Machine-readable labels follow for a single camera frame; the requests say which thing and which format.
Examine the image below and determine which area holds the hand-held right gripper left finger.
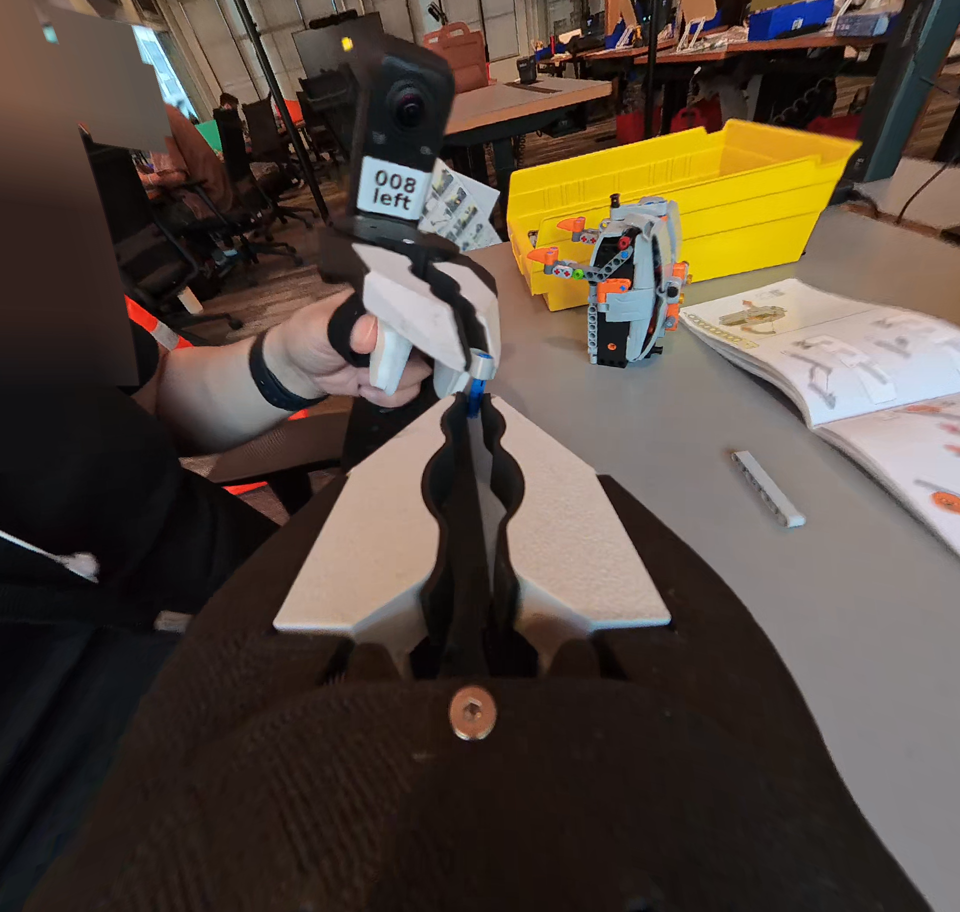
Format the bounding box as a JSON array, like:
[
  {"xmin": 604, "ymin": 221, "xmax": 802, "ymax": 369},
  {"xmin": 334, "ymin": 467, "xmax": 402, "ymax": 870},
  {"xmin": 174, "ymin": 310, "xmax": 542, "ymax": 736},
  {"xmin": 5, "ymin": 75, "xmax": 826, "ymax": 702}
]
[{"xmin": 273, "ymin": 394, "xmax": 460, "ymax": 675}]

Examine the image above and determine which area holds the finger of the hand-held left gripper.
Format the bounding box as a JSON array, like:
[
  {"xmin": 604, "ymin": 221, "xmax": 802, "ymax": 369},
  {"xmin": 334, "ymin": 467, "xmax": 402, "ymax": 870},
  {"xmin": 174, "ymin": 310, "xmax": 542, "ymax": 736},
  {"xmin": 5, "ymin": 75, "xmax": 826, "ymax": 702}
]
[
  {"xmin": 351, "ymin": 241, "xmax": 471, "ymax": 375},
  {"xmin": 426, "ymin": 261, "xmax": 504, "ymax": 399}
]

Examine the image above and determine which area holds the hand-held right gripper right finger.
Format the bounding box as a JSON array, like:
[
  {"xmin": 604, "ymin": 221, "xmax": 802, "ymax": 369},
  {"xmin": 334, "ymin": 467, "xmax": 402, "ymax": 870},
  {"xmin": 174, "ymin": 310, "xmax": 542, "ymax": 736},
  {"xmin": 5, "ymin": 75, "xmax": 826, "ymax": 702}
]
[{"xmin": 489, "ymin": 394, "xmax": 672, "ymax": 675}]

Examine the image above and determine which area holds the grey desk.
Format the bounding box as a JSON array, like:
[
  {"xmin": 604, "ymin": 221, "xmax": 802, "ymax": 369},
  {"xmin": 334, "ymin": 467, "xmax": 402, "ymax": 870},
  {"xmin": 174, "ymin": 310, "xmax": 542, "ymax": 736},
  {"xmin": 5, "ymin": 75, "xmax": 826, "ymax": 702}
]
[{"xmin": 465, "ymin": 154, "xmax": 960, "ymax": 912}]

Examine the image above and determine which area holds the person's left hand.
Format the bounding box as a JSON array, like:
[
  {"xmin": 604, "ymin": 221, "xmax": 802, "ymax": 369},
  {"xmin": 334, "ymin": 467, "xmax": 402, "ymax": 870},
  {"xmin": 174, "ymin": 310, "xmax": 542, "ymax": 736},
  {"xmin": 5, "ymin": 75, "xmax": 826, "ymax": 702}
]
[{"xmin": 262, "ymin": 289, "xmax": 436, "ymax": 408}]

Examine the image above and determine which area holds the brown paper bag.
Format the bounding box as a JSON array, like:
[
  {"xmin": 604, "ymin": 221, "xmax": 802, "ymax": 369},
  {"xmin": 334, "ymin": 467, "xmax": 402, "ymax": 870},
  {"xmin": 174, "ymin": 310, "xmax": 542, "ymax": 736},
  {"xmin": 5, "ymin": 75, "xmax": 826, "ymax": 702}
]
[{"xmin": 421, "ymin": 21, "xmax": 490, "ymax": 94}]

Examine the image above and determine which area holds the printed paper sheet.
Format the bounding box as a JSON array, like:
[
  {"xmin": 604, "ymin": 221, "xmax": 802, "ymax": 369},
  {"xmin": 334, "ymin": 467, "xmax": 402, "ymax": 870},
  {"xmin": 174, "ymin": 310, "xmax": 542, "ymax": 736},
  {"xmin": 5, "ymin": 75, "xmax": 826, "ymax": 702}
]
[{"xmin": 416, "ymin": 160, "xmax": 502, "ymax": 252}]

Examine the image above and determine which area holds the black television screen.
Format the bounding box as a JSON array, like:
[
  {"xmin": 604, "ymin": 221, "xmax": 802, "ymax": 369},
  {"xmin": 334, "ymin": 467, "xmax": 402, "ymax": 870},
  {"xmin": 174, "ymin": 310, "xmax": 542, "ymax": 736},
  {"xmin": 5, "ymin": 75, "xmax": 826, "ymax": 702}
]
[{"xmin": 291, "ymin": 10, "xmax": 385, "ymax": 81}]

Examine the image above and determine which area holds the grey background table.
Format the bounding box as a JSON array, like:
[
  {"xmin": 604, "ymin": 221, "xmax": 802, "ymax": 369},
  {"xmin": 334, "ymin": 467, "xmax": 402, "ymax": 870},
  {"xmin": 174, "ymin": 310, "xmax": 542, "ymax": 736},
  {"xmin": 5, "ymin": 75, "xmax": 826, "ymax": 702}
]
[{"xmin": 438, "ymin": 74, "xmax": 615, "ymax": 171}]

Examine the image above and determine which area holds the black floor stand pole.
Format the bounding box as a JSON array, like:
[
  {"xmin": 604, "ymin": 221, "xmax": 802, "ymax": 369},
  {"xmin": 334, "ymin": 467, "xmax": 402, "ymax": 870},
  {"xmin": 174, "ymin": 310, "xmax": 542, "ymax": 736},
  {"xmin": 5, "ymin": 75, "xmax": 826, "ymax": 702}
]
[{"xmin": 213, "ymin": 0, "xmax": 335, "ymax": 225}]

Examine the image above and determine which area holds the black mesh office chair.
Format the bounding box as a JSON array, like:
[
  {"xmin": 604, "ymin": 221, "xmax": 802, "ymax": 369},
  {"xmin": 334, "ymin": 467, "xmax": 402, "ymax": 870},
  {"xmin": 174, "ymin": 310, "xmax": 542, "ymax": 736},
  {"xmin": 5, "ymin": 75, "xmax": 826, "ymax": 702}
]
[{"xmin": 213, "ymin": 93, "xmax": 320, "ymax": 268}]

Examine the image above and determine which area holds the grey orange toy robot model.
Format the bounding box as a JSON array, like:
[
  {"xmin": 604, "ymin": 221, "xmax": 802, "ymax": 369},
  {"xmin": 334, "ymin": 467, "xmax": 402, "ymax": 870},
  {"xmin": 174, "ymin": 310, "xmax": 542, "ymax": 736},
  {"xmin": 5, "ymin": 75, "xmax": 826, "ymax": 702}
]
[{"xmin": 527, "ymin": 193, "xmax": 693, "ymax": 369}]

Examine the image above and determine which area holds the black wristband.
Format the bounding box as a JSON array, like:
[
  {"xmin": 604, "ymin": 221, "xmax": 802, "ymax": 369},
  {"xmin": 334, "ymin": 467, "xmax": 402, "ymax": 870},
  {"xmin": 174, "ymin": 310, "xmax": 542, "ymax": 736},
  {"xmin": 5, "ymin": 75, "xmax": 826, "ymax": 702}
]
[{"xmin": 249, "ymin": 330, "xmax": 327, "ymax": 412}]

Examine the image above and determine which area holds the light grey toy beam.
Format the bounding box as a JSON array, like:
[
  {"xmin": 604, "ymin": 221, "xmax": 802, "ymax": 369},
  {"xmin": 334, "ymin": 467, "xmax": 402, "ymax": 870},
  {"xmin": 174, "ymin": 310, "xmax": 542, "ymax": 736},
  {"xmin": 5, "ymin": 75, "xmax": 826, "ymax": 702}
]
[{"xmin": 731, "ymin": 449, "xmax": 807, "ymax": 529}]

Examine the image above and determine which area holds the white earphone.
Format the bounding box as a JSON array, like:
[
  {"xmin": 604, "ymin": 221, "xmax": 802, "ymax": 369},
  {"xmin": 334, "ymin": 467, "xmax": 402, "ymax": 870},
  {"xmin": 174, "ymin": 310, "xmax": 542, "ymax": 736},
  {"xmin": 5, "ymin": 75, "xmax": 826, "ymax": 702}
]
[{"xmin": 0, "ymin": 529, "xmax": 102, "ymax": 583}]

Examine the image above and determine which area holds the person's black clothing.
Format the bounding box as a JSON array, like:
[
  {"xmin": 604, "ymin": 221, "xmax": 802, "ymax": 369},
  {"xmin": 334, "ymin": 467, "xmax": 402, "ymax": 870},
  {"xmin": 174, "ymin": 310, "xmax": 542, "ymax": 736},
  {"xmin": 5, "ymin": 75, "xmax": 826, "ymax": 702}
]
[{"xmin": 0, "ymin": 387, "xmax": 279, "ymax": 912}]

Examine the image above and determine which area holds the yellow plastic bin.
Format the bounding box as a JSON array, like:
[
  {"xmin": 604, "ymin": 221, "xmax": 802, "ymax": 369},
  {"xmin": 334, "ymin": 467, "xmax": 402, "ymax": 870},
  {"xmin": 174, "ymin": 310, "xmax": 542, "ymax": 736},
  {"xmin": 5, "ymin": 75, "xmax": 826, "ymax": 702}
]
[{"xmin": 506, "ymin": 118, "xmax": 862, "ymax": 313}]

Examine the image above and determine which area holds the open instruction booklet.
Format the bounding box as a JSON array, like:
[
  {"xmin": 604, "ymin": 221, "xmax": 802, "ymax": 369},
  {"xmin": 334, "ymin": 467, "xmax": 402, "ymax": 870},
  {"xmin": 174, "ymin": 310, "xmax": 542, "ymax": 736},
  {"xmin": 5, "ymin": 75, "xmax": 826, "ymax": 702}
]
[{"xmin": 678, "ymin": 278, "xmax": 960, "ymax": 557}]

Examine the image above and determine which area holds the dark teal metal column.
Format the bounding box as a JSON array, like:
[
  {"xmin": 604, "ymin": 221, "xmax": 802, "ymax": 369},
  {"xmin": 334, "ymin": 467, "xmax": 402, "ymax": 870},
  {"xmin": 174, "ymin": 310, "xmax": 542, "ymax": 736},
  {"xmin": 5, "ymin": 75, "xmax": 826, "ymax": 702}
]
[{"xmin": 855, "ymin": 0, "xmax": 960, "ymax": 186}]

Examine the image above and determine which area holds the black cable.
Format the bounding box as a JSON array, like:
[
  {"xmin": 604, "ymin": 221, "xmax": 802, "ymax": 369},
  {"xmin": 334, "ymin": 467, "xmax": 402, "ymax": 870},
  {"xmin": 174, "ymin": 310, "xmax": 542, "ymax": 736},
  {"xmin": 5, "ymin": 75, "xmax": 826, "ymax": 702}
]
[{"xmin": 894, "ymin": 150, "xmax": 960, "ymax": 229}]

